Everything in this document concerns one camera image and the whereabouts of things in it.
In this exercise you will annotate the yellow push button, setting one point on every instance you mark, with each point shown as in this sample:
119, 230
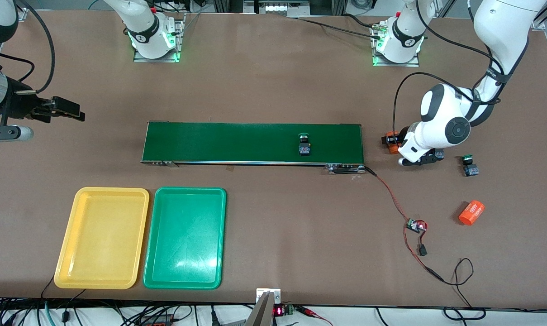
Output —
439, 155

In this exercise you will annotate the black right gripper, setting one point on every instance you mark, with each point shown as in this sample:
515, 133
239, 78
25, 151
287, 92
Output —
19, 103

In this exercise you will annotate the red power strip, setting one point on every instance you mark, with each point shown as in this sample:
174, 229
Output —
158, 322

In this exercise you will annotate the orange printed cylinder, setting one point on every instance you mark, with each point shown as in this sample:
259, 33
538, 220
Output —
394, 147
471, 213

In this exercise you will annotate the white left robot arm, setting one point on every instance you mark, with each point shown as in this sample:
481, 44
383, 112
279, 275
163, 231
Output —
499, 27

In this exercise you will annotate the yellow plastic tray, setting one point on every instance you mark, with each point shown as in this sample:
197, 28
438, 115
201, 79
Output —
102, 253

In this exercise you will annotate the green plastic tray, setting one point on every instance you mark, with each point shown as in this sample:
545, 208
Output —
201, 253

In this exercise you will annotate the white vented device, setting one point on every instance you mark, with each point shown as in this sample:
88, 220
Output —
275, 7

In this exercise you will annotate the black inline connector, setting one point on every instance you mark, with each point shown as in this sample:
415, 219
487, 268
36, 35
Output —
421, 250

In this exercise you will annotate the aluminium frame extrusion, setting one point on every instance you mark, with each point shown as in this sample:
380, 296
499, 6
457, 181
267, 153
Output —
23, 14

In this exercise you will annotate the small green circuit board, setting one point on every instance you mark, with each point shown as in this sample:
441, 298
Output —
416, 225

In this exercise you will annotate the green push button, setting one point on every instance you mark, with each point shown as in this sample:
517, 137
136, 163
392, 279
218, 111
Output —
304, 147
470, 167

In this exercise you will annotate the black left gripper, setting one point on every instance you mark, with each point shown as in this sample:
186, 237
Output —
403, 134

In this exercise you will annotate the red digit display module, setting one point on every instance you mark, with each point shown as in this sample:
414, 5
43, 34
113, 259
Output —
280, 310

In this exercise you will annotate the silver mounting plate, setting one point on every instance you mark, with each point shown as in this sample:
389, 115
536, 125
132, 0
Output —
277, 294

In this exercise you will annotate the green conveyor belt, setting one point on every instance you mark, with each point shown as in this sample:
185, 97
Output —
352, 145

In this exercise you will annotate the grey metal bar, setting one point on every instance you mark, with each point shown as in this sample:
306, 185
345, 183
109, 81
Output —
259, 312

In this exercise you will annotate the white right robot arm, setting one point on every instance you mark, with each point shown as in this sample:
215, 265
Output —
149, 34

